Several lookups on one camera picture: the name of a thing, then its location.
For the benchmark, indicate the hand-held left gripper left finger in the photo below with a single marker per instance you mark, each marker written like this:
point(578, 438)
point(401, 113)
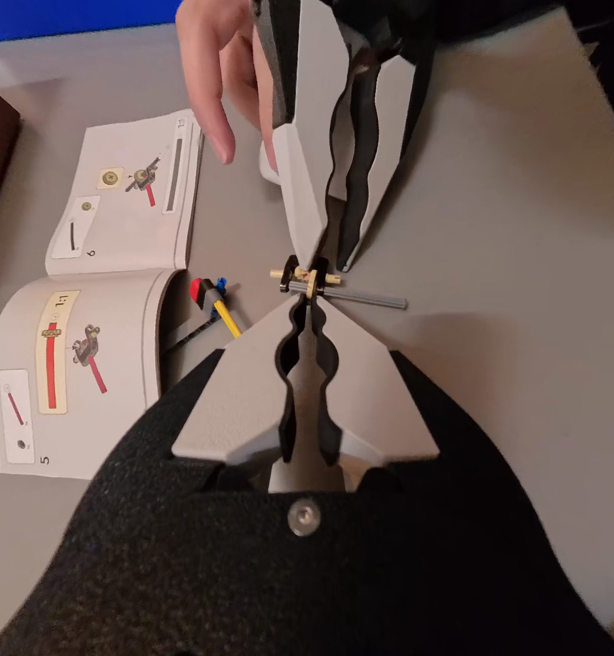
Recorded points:
point(230, 410)

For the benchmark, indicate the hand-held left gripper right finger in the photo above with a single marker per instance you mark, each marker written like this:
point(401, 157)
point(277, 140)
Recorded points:
point(384, 410)

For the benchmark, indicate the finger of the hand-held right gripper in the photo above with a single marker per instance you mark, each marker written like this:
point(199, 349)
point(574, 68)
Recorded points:
point(307, 153)
point(389, 128)

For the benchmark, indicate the black lego frame gear assembly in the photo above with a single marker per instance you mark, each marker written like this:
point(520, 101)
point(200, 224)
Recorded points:
point(368, 300)

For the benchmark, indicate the yellow axle lego subassembly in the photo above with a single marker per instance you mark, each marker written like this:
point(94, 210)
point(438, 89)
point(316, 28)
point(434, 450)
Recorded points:
point(227, 320)

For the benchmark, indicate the person's right hand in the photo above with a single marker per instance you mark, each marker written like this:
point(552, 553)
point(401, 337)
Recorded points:
point(209, 61)

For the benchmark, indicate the open instruction booklet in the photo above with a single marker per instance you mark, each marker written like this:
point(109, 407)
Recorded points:
point(117, 230)

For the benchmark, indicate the blue storage bin with tag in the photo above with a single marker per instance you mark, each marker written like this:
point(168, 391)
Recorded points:
point(55, 18)

